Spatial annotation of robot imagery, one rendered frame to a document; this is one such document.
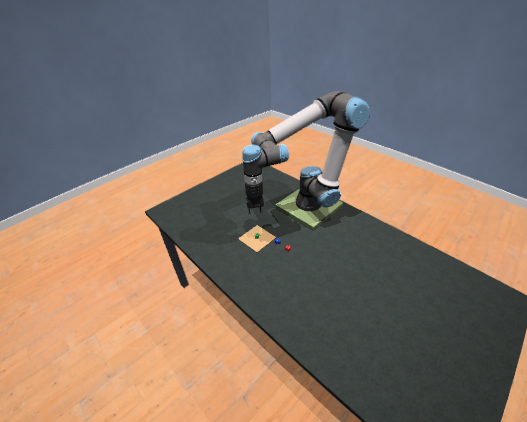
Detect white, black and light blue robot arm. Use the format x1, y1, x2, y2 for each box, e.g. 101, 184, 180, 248
242, 91, 370, 211

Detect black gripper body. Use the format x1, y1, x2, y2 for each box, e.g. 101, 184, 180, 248
244, 174, 264, 209

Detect orange flat mat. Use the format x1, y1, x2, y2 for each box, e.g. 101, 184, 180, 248
238, 225, 276, 252

